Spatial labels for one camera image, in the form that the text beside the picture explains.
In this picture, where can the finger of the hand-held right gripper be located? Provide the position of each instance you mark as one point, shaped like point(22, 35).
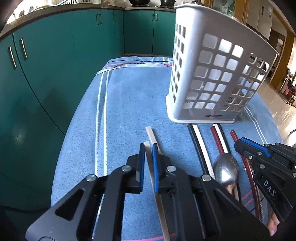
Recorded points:
point(245, 149)
point(254, 144)

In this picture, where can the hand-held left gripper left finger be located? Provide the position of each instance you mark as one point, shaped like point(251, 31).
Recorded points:
point(142, 166)

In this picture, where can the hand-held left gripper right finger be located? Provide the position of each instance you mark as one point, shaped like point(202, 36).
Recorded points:
point(155, 166)

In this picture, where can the metal spoon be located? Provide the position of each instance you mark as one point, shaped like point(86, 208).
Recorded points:
point(225, 169)

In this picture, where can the white chopstick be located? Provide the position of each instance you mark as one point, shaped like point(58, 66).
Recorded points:
point(151, 135)
point(203, 148)
point(161, 215)
point(220, 135)

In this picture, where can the dark red chopstick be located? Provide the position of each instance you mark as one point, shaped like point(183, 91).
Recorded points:
point(217, 140)
point(256, 199)

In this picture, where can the white plastic utensil basket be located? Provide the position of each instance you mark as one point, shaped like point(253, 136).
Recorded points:
point(208, 34)

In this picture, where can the person's right hand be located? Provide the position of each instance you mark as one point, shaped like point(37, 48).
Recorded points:
point(272, 224)

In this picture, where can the blue striped tablecloth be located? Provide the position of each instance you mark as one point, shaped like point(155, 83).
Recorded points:
point(129, 104)

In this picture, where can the wooden dining chairs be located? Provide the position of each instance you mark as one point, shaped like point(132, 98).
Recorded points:
point(290, 88)

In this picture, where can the silver refrigerator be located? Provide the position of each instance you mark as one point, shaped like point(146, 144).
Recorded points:
point(263, 20)

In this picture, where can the teal lower kitchen cabinets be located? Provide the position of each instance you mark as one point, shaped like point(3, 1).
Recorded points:
point(57, 69)

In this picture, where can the wooden sliding glass door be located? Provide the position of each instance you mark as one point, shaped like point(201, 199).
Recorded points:
point(241, 14)

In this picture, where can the black cooking pot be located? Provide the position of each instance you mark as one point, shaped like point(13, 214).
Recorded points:
point(167, 2)

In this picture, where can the black wok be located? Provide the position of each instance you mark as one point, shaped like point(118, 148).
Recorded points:
point(138, 1)

